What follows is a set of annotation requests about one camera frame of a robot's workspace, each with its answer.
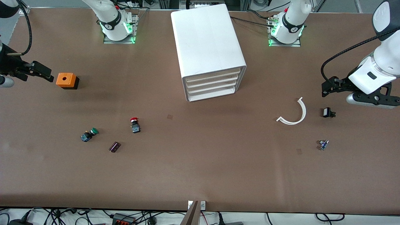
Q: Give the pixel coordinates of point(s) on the black power strip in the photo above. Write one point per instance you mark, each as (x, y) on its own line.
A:
(123, 219)

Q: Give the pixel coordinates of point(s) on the white curved plastic piece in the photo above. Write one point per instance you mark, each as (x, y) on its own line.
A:
(302, 117)

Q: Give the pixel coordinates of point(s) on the white drawer cabinet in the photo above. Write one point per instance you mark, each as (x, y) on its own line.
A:
(206, 40)

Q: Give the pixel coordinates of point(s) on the red push button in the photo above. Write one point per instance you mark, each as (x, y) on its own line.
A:
(135, 125)

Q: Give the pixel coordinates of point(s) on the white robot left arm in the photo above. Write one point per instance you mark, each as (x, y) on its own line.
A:
(292, 22)

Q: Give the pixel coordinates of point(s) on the black switch with white face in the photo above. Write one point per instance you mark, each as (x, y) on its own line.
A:
(328, 112)

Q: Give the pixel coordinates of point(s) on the orange box with hole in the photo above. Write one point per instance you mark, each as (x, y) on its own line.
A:
(65, 79)

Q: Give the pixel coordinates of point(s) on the dark purple capacitor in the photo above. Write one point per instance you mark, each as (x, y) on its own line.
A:
(114, 147)

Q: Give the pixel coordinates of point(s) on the white plastic drawer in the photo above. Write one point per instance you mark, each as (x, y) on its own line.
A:
(203, 77)
(200, 84)
(204, 88)
(209, 94)

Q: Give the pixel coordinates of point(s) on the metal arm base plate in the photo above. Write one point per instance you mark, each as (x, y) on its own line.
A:
(136, 28)
(297, 44)

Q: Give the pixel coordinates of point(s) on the black power adapter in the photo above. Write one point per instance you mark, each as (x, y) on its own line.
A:
(232, 223)

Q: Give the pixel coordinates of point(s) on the small blue electronic component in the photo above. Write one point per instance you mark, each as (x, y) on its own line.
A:
(323, 144)

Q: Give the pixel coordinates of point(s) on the black power plug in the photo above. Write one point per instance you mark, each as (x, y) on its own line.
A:
(18, 222)

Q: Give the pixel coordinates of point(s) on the green push button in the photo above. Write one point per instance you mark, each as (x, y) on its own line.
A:
(89, 134)

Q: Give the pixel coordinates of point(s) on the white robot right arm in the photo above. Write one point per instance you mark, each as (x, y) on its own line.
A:
(112, 18)

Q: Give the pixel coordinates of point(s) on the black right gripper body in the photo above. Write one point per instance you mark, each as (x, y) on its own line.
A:
(9, 64)

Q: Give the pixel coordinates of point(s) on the brown wooden post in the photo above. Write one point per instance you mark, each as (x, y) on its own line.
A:
(191, 217)

